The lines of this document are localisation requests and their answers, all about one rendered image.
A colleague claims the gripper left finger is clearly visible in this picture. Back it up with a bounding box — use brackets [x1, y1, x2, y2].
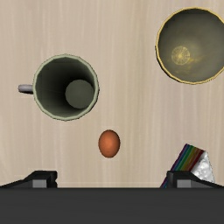
[0, 170, 59, 189]

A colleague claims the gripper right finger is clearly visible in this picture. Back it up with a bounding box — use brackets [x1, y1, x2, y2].
[166, 170, 224, 189]

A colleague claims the brown egg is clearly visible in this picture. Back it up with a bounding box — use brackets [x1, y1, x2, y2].
[98, 129, 122, 158]

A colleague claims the rainbow cake wedge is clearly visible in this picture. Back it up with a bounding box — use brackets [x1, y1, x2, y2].
[159, 143, 216, 189]

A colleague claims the grey-green mug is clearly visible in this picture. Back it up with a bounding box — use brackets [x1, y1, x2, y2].
[17, 53, 101, 122]

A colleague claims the yellow-rimmed olive bowl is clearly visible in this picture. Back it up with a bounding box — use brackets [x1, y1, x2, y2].
[155, 7, 224, 86]

